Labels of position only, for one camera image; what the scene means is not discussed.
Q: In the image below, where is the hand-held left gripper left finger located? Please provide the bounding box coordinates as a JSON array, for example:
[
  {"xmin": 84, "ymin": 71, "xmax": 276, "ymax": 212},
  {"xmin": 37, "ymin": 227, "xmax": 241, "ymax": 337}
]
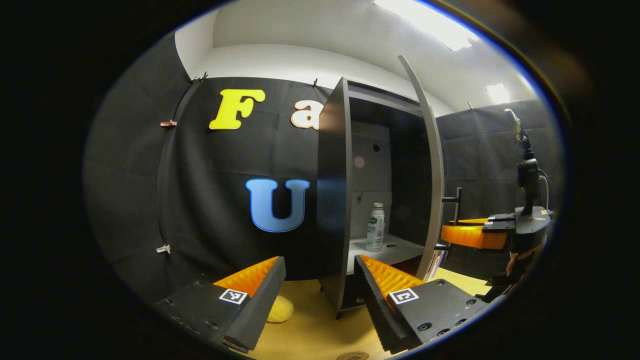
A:
[{"xmin": 152, "ymin": 256, "xmax": 287, "ymax": 353}]

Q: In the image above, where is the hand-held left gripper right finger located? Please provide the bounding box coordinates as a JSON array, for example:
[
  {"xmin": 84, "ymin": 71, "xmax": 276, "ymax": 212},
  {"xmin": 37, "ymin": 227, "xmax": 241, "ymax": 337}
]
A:
[{"xmin": 354, "ymin": 254, "xmax": 493, "ymax": 356}]

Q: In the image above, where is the black door handle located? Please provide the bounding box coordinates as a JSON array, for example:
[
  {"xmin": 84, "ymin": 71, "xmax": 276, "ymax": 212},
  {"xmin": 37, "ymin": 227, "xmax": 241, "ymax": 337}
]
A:
[{"xmin": 434, "ymin": 187, "xmax": 463, "ymax": 251}]

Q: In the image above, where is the beige cabinet door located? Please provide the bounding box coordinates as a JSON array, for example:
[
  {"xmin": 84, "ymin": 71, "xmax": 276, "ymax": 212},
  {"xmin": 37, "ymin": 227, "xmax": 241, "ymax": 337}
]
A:
[{"xmin": 397, "ymin": 55, "xmax": 447, "ymax": 281}]

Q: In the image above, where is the white bottle green label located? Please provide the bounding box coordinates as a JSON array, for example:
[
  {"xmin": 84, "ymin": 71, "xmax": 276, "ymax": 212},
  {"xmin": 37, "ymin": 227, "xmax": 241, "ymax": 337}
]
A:
[{"xmin": 366, "ymin": 202, "xmax": 386, "ymax": 252}]

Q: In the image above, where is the grey cabinet shelf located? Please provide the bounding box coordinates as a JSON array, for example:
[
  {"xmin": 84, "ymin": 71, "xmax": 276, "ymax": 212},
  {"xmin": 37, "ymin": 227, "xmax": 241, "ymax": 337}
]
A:
[{"xmin": 346, "ymin": 234, "xmax": 426, "ymax": 275}]

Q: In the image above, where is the dark grey cabinet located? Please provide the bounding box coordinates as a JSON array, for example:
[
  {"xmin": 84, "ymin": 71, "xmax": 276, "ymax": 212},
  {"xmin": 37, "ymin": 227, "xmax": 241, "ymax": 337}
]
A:
[{"xmin": 316, "ymin": 77, "xmax": 446, "ymax": 319}]

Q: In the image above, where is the yellow plush toy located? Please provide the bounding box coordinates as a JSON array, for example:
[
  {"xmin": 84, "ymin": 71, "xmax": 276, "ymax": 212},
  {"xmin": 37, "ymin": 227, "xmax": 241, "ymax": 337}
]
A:
[{"xmin": 266, "ymin": 295, "xmax": 295, "ymax": 323}]

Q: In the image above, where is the small ceiling light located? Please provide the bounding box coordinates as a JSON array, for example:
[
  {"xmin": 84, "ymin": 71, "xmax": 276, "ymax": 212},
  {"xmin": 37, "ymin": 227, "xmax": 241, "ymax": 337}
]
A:
[{"xmin": 486, "ymin": 83, "xmax": 512, "ymax": 105}]

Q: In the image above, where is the black backdrop cloth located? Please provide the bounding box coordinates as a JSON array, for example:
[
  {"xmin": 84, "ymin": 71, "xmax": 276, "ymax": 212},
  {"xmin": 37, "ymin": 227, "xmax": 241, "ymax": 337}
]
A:
[{"xmin": 82, "ymin": 30, "xmax": 566, "ymax": 306}]

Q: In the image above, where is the long ceiling light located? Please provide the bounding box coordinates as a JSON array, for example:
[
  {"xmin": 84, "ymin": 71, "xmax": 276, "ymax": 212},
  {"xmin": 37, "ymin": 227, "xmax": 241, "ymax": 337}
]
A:
[{"xmin": 372, "ymin": 0, "xmax": 481, "ymax": 52}]

